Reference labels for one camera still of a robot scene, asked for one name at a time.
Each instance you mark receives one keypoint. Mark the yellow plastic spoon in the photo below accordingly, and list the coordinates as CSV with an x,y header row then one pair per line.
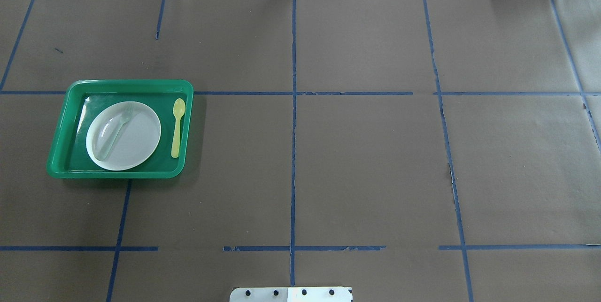
x,y
178,111

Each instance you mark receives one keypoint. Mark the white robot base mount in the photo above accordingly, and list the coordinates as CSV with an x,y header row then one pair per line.
x,y
292,294

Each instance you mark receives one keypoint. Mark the white round plate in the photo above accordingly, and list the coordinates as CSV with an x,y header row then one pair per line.
x,y
137,141

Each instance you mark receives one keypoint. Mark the green plastic tray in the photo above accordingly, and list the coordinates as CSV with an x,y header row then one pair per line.
x,y
84,100

